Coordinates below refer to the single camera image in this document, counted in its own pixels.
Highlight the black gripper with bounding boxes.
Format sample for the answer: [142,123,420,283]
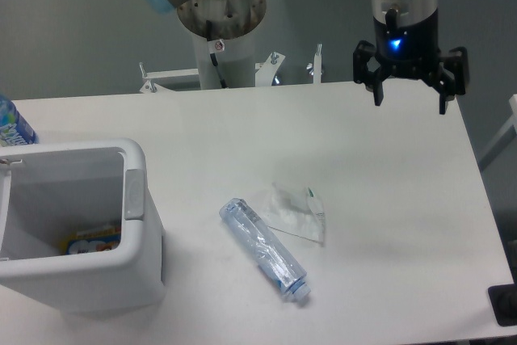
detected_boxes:
[352,10,470,115]

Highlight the clear plastic wrapper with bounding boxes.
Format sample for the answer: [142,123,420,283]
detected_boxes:
[251,183,326,246]

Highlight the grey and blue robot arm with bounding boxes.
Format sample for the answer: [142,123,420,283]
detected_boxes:
[146,0,469,111]

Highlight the white plastic trash can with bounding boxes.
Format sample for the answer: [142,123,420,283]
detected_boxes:
[1,139,166,312]

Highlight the crushed clear plastic bottle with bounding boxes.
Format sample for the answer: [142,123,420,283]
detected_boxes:
[219,198,311,305]

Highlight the black clamp at table edge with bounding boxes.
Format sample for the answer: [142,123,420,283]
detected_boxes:
[488,284,516,327]

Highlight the colourful snack package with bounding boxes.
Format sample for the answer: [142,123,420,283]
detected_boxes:
[59,223,121,255]

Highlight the blue labelled water bottle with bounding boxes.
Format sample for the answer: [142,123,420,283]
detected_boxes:
[1,95,39,147]

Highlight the white frame at right edge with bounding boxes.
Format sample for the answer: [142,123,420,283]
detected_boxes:
[478,95,516,171]

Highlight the white metal table frame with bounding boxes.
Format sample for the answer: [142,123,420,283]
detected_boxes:
[139,43,325,93]

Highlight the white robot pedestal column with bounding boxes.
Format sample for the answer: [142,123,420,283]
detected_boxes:
[176,0,267,90]

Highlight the black cable on pedestal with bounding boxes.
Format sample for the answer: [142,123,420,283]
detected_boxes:
[204,19,229,90]

